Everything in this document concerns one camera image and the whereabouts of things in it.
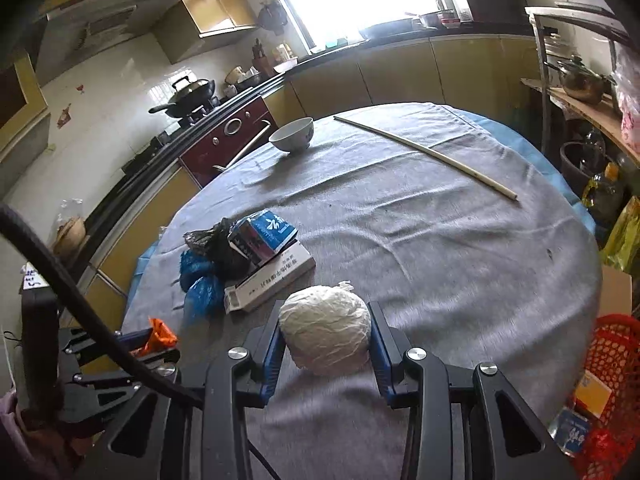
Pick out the white paper ball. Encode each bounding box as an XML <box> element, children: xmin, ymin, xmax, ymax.
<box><xmin>278</xmin><ymin>281</ymin><xmax>372</xmax><ymax>376</ymax></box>

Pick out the blue plastic bag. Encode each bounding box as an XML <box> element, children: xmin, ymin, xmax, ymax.
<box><xmin>179</xmin><ymin>249</ymin><xmax>224</xmax><ymax>326</ymax></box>

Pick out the orange wrapper scrap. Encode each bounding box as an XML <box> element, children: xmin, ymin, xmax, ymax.
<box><xmin>131</xmin><ymin>318</ymin><xmax>178</xmax><ymax>358</ymax></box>

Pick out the black plastic bag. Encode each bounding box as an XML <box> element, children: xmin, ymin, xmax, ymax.
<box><xmin>183</xmin><ymin>218</ymin><xmax>250</xmax><ymax>281</ymax></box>

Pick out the red plastic trash basket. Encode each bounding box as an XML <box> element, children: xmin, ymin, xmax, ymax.
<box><xmin>563</xmin><ymin>314</ymin><xmax>639</xmax><ymax>479</ymax></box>

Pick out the long white medicine box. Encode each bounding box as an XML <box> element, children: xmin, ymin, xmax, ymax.
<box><xmin>224</xmin><ymin>242</ymin><xmax>316</xmax><ymax>314</ymax></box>

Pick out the grey tablecloth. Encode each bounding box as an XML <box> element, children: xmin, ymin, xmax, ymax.
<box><xmin>121</xmin><ymin>102</ymin><xmax>603</xmax><ymax>480</ymax></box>

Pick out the blue white small box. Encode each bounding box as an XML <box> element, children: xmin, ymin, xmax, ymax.
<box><xmin>228</xmin><ymin>209</ymin><xmax>297</xmax><ymax>266</ymax></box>

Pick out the long wooden stick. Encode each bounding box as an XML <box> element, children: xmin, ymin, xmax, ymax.
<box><xmin>333</xmin><ymin>115</ymin><xmax>520</xmax><ymax>202</ymax></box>

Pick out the white ceramic bowl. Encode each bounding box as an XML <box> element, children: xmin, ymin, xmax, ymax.
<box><xmin>269</xmin><ymin>117</ymin><xmax>314</xmax><ymax>153</ymax></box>

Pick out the dark red oven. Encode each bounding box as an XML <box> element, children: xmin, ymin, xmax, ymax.
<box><xmin>180</xmin><ymin>98</ymin><xmax>277</xmax><ymax>188</ymax></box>

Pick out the black wok with lid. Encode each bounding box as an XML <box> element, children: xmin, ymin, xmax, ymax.
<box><xmin>148</xmin><ymin>76</ymin><xmax>216</xmax><ymax>118</ymax></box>

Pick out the metal storage rack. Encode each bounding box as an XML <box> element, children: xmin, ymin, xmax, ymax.
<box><xmin>525</xmin><ymin>1</ymin><xmax>639</xmax><ymax>165</ymax></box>

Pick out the steel cooking pot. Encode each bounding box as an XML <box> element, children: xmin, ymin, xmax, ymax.
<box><xmin>546</xmin><ymin>54</ymin><xmax>612</xmax><ymax>105</ymax></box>

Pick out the range hood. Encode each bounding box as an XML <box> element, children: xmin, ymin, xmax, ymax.
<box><xmin>34</xmin><ymin>0</ymin><xmax>178</xmax><ymax>86</ymax></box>

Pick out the pink white plastic bag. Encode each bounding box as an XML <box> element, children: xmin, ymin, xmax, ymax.
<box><xmin>613</xmin><ymin>44</ymin><xmax>640</xmax><ymax>154</ymax></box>

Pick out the black microwave oven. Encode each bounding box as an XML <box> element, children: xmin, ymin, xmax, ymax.
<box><xmin>451</xmin><ymin>0</ymin><xmax>528</xmax><ymax>25</ymax></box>

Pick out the black cable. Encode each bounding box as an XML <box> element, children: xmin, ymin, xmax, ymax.
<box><xmin>0</xmin><ymin>201</ymin><xmax>281</xmax><ymax>480</ymax></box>

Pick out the yellow wall cabinet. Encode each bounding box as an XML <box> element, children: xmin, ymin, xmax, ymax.
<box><xmin>152</xmin><ymin>0</ymin><xmax>257</xmax><ymax>64</ymax></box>

